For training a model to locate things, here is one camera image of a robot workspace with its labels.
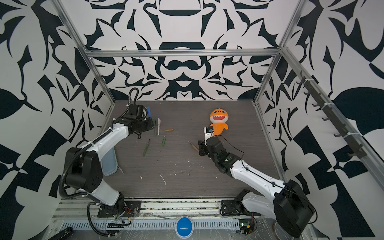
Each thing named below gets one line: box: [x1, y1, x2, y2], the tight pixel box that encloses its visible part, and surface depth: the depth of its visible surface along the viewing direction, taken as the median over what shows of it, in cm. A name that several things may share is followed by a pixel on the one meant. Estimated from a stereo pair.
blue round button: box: [175, 215, 194, 239], surface depth 70 cm
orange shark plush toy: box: [209, 108, 229, 136], surface depth 104 cm
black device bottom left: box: [48, 226, 74, 240], surface depth 67 cm
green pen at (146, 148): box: [143, 138, 151, 157], surface depth 96 cm
